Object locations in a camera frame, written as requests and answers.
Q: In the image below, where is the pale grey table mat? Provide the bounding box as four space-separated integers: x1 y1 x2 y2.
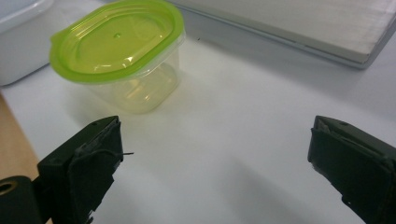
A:
0 0 396 224

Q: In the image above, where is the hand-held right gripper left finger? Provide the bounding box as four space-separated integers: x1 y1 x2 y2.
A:
36 115 125 224

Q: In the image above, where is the white wire rack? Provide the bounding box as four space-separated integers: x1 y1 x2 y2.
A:
169 0 396 70

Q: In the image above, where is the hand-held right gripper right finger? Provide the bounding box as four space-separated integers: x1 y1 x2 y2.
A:
307 115 396 224

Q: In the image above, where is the white lidded box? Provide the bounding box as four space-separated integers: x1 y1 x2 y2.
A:
0 0 56 87

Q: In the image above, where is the wooden table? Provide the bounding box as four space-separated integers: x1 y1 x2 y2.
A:
0 92 53 224

